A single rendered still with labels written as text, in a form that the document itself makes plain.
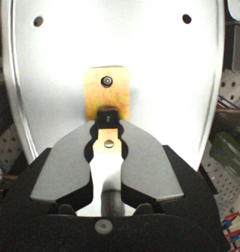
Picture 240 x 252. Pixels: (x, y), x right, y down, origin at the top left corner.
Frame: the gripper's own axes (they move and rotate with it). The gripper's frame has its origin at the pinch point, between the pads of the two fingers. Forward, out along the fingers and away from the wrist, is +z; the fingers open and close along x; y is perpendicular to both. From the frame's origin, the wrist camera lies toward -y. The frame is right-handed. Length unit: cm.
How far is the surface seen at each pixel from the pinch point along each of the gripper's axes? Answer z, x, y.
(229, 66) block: 4.9, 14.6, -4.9
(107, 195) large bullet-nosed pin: 1.4, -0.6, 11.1
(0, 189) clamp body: 3.4, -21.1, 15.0
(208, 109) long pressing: 2.3, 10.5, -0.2
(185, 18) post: 26.4, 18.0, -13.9
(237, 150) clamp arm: -0.3, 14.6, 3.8
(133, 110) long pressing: 2.3, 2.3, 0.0
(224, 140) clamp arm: 2.0, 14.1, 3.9
